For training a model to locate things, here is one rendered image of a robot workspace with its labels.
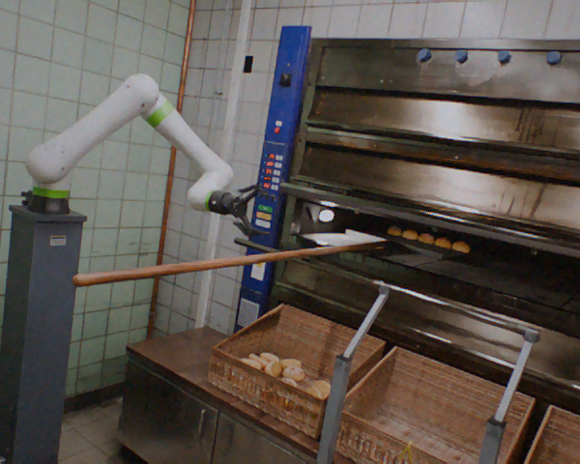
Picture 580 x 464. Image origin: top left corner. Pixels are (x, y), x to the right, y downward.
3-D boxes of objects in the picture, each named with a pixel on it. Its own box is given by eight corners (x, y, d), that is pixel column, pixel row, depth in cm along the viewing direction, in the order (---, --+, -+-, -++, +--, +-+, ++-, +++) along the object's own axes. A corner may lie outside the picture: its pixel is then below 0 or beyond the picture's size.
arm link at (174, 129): (150, 132, 202) (159, 124, 193) (167, 114, 207) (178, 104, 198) (215, 196, 214) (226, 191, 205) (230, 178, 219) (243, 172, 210)
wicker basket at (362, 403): (382, 405, 219) (394, 344, 215) (521, 468, 188) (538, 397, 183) (322, 447, 179) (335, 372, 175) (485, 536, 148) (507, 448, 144)
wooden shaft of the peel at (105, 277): (76, 289, 119) (77, 276, 118) (69, 285, 120) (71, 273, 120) (386, 246, 259) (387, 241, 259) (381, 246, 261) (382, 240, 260)
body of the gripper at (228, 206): (235, 193, 199) (253, 197, 194) (232, 215, 200) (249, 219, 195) (222, 192, 193) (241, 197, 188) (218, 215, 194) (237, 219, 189)
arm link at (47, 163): (13, 162, 167) (143, 63, 173) (22, 159, 182) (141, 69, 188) (42, 193, 171) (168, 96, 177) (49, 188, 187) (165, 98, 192)
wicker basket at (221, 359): (274, 356, 253) (282, 302, 249) (376, 401, 222) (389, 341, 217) (203, 382, 213) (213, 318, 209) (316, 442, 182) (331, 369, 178)
